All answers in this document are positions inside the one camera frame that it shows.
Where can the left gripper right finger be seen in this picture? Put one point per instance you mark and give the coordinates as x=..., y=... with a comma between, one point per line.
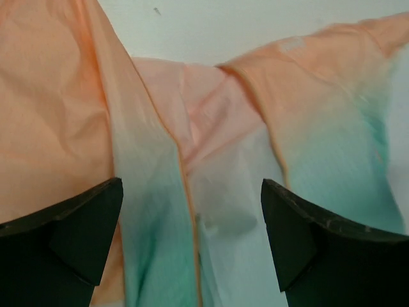
x=324, y=259

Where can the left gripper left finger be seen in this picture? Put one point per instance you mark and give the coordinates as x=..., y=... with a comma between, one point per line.
x=56, y=256

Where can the orange and teal jacket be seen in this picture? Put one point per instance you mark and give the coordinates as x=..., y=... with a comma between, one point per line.
x=192, y=144

